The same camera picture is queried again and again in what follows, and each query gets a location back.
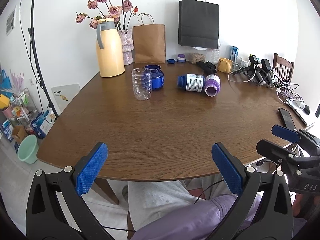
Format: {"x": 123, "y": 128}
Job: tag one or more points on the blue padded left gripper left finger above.
{"x": 56, "y": 209}

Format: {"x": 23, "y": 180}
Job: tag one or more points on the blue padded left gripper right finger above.
{"x": 262, "y": 209}

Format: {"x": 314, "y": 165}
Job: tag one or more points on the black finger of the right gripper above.
{"x": 284, "y": 157}

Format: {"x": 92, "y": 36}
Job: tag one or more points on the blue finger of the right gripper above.
{"x": 285, "y": 133}

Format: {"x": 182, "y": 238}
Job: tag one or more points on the clear plastic cup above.
{"x": 142, "y": 83}

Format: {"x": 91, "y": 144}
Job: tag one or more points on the black smartphone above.
{"x": 286, "y": 118}

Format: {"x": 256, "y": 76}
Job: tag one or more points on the green plastic bucket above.
{"x": 28, "y": 148}

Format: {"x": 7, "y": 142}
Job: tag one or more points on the wooden chair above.
{"x": 282, "y": 68}

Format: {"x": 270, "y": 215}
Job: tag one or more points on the blue white carton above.
{"x": 43, "y": 123}

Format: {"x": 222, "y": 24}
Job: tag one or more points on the cardboard box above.
{"x": 19, "y": 133}

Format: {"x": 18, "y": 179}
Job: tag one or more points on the purple white bottle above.
{"x": 212, "y": 85}

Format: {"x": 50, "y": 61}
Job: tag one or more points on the yellow mug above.
{"x": 225, "y": 65}

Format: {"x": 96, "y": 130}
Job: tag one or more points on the black gloves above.
{"x": 207, "y": 67}

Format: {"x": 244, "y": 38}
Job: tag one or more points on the blue labelled pill bottle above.
{"x": 191, "y": 82}

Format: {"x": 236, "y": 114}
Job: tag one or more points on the clear jar of oats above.
{"x": 196, "y": 57}

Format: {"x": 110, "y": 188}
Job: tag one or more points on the small purple lidded jar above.
{"x": 180, "y": 58}

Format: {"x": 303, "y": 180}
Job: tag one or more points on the blue bottle cap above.
{"x": 171, "y": 61}

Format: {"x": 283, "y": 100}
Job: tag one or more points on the blue glass jar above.
{"x": 157, "y": 76}

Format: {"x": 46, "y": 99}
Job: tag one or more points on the black paper bag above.
{"x": 198, "y": 24}

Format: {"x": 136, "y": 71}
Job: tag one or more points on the yellow thermos jug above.
{"x": 109, "y": 49}

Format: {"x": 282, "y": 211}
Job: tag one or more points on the brown paper bag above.
{"x": 149, "y": 40}

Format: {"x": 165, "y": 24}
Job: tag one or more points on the pink ribbed vase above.
{"x": 127, "y": 45}

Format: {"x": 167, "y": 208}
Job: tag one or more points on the dried pink roses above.
{"x": 121, "y": 14}

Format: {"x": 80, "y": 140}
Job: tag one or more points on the black camera equipment pile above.
{"x": 258, "y": 71}

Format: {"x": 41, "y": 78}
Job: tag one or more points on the wire storage rack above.
{"x": 24, "y": 109}

